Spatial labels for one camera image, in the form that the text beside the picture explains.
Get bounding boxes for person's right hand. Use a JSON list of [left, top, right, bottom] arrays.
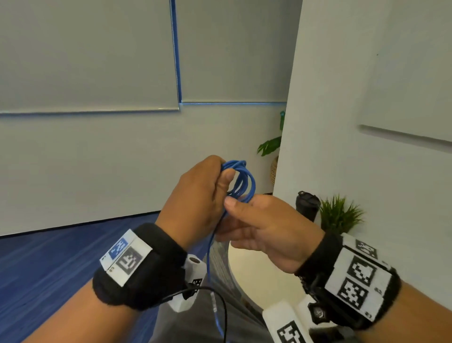
[[214, 194, 326, 275]]

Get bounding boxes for person's left hand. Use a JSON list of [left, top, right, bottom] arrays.
[[155, 155, 236, 251]]

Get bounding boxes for blue network cable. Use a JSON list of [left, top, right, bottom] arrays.
[[205, 159, 257, 339]]

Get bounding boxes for person's left forearm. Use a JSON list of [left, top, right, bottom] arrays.
[[24, 281, 141, 343]]

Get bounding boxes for person's right forearm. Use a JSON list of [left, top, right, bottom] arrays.
[[355, 281, 452, 343]]

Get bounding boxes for person's dark trousers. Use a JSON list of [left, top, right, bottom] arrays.
[[148, 279, 277, 343]]

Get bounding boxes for black tumbler with lid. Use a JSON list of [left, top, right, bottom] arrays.
[[295, 190, 322, 224]]

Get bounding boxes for black marker wristband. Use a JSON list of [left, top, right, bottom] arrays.
[[294, 231, 403, 331], [92, 222, 188, 312]]

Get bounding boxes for round white table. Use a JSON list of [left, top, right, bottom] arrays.
[[227, 242, 312, 312]]

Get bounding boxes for small potted grass plant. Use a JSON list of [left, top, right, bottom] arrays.
[[318, 194, 365, 236]]

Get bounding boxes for large leafy green plant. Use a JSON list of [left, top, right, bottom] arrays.
[[256, 110, 286, 187]]

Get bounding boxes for white wall whiteboard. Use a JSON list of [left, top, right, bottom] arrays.
[[357, 0, 452, 145]]

